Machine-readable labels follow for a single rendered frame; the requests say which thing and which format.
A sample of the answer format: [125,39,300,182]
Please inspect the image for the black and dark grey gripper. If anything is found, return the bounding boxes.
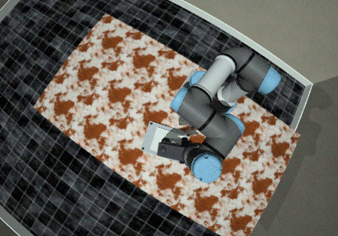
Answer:
[179,137,200,167]

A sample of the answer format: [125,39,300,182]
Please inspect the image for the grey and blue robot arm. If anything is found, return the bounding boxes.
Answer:
[157,47,281,183]

